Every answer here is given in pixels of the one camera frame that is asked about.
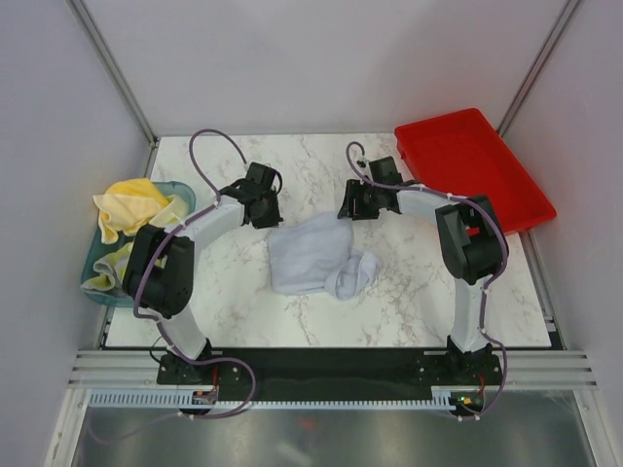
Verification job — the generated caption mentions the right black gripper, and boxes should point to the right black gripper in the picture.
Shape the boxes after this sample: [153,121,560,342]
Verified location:
[338,179,383,220]

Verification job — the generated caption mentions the light blue towel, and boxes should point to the light blue towel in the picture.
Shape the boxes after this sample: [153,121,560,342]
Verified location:
[267,212,382,301]

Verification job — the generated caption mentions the green frog pattern towel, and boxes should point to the green frog pattern towel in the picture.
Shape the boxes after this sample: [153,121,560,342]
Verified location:
[148,195,189,228]

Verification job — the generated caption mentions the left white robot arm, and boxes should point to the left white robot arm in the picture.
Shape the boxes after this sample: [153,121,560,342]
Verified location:
[122,162,283,383]

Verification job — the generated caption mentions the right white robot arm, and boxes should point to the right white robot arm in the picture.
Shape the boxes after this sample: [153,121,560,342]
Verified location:
[338,157,509,383]

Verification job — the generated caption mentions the red plastic tray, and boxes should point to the red plastic tray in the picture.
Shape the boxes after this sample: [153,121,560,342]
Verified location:
[394,108,557,234]

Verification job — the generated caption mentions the yellow towel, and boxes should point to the yellow towel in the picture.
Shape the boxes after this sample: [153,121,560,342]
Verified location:
[92,178,169,244]

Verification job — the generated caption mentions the grey green towel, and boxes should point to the grey green towel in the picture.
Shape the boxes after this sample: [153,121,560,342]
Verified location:
[81,242,133,295]

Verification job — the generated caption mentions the teal plastic basket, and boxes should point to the teal plastic basket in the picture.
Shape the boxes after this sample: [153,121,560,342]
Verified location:
[81,178,196,307]

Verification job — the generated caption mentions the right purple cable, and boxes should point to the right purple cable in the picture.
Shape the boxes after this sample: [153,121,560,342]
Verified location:
[345,141,511,351]

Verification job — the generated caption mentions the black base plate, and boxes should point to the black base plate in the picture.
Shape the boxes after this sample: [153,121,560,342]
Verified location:
[157,347,502,401]

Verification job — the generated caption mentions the left aluminium frame post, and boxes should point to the left aluminium frame post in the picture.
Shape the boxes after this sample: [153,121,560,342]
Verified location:
[66,0,158,148]

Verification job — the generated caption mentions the aluminium frame post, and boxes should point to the aluminium frame post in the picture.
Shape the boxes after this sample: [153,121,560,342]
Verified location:
[66,0,158,148]
[496,0,584,138]

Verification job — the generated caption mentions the grey slotted cable duct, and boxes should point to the grey slotted cable duct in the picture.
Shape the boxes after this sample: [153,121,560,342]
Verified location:
[88,386,484,411]

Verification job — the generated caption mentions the right aluminium frame post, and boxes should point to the right aluminium frame post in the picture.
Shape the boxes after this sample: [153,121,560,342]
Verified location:
[496,0,584,138]

